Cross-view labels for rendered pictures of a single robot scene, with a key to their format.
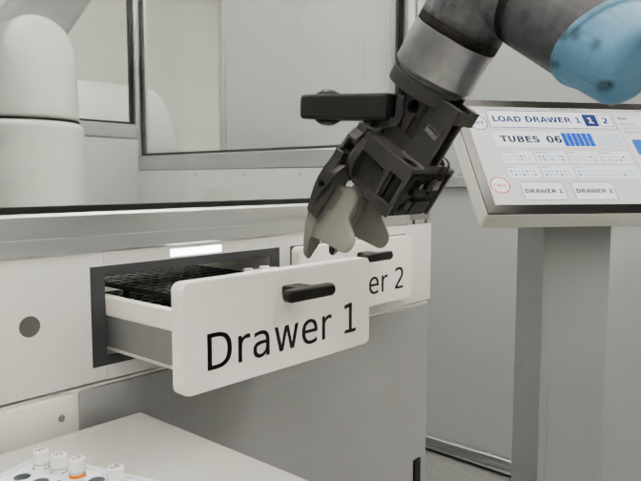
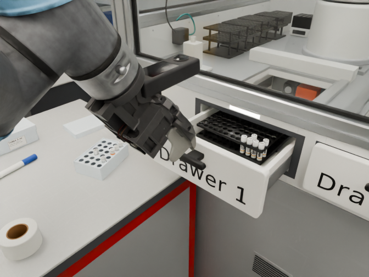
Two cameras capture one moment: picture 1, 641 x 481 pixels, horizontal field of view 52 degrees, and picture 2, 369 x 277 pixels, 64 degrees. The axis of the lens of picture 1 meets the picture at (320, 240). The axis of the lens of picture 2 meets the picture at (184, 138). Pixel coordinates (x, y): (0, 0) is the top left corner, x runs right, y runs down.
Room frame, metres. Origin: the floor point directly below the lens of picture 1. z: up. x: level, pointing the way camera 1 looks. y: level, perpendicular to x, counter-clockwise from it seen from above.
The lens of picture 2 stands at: (0.69, -0.45, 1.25)
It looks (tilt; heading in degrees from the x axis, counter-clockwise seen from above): 32 degrees down; 90
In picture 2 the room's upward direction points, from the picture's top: straight up
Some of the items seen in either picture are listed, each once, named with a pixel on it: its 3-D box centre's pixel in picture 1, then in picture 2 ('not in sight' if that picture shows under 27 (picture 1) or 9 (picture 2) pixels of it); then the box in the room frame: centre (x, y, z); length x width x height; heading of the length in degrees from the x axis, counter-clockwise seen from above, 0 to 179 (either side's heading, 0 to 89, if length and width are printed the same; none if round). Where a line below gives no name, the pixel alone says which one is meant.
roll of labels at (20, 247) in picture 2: not in sight; (20, 238); (0.37, -0.07, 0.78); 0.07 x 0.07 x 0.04
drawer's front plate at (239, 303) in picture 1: (284, 317); (201, 164); (0.72, 0.04, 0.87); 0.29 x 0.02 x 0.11; 138
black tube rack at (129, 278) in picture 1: (175, 299); (251, 129); (0.86, 0.19, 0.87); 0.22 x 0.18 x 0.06; 48
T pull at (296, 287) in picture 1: (301, 291); (193, 157); (0.71, 0.02, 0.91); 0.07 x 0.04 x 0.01; 138
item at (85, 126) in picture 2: not in sight; (87, 125); (0.37, 0.39, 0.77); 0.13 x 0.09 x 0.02; 44
